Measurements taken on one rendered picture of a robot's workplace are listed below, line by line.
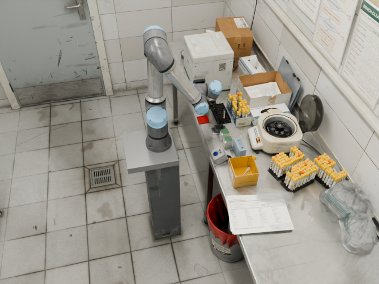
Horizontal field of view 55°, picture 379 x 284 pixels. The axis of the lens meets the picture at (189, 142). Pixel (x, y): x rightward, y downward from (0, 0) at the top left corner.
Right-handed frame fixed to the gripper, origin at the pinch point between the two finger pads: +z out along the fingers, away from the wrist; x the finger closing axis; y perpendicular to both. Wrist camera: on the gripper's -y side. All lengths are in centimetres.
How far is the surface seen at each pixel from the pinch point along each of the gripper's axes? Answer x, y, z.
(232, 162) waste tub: 1, 45, -28
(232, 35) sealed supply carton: 36, -56, 17
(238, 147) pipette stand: 6.3, 37.0, -27.4
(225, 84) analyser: 18.7, -14.9, 7.7
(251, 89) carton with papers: 33.7, -5.7, 1.4
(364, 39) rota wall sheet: 58, 9, -84
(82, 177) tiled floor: -96, 15, 98
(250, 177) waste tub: 7, 56, -35
